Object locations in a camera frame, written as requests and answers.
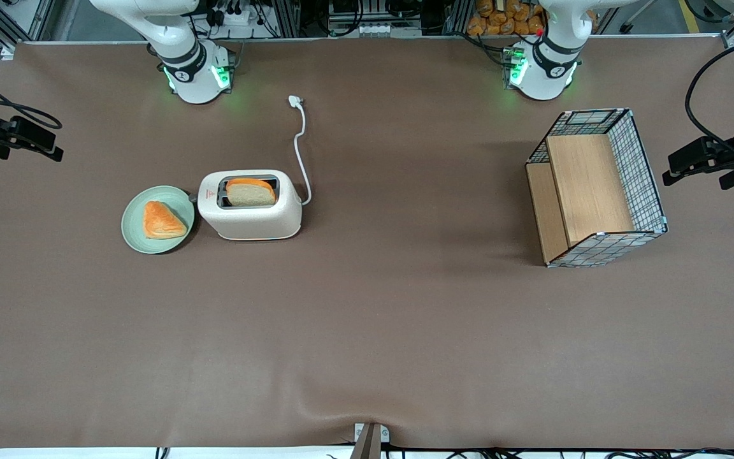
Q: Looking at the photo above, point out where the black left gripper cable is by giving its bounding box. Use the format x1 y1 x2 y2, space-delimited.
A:
686 35 734 160

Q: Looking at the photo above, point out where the white two-slot toaster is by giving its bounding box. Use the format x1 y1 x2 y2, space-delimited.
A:
189 169 304 242

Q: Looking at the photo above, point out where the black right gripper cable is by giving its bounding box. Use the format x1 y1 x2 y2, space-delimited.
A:
0 61 62 130

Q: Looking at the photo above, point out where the bag of brown buns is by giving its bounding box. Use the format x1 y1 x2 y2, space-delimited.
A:
466 0 597 37

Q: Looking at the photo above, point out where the triangular orange bread piece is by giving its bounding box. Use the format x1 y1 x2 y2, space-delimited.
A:
143 201 188 240

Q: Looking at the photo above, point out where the white toaster power cord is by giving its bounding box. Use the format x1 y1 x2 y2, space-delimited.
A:
288 94 313 207

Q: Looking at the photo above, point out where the white power strip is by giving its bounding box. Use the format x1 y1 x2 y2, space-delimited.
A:
205 0 259 26

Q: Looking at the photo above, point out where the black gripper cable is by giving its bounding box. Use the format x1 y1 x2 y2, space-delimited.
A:
0 61 62 130
686 35 734 160

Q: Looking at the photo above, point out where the light green round plate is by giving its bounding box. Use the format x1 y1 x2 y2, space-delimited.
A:
121 186 196 255

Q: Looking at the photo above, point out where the toast slice with orange crust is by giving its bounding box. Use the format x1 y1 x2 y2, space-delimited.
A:
225 178 277 207

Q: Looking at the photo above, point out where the metal camera bracket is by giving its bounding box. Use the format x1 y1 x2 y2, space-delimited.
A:
351 423 391 459

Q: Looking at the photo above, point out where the brown table cover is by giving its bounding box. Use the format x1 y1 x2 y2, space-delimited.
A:
0 35 734 450

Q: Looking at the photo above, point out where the wire basket with wooden boards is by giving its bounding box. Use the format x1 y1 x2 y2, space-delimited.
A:
525 108 668 268

